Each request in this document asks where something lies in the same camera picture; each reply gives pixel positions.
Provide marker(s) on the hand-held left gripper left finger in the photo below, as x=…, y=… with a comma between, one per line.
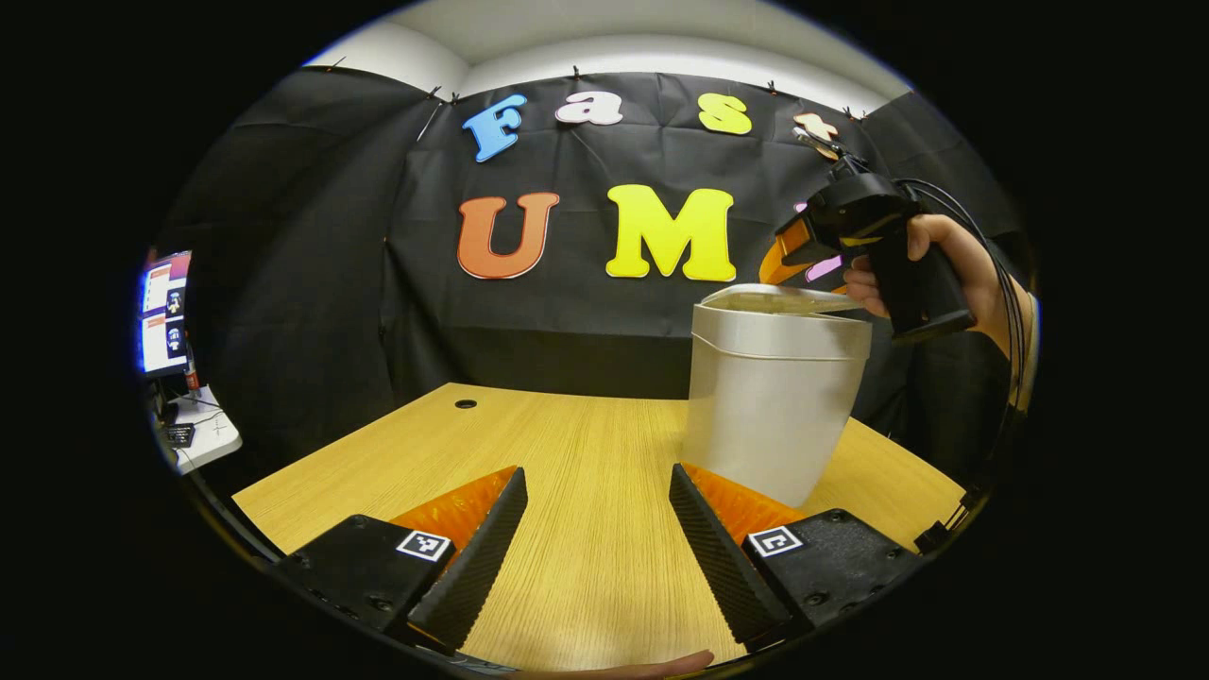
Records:
x=482, y=562

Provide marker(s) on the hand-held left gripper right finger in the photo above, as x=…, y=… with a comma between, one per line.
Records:
x=718, y=557

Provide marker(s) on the white desktop garbage bin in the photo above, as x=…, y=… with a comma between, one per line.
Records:
x=765, y=425

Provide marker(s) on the wooden desktop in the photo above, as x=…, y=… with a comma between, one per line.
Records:
x=586, y=491

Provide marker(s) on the black backdrop cloth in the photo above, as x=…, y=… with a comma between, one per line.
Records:
x=567, y=321

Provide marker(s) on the white side table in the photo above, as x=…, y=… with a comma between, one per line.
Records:
x=212, y=439

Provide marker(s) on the small black device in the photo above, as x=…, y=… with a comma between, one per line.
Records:
x=179, y=435

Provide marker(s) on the small red bottle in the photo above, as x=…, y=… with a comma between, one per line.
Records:
x=192, y=375

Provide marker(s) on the computer monitor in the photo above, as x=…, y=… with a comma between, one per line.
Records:
x=165, y=321

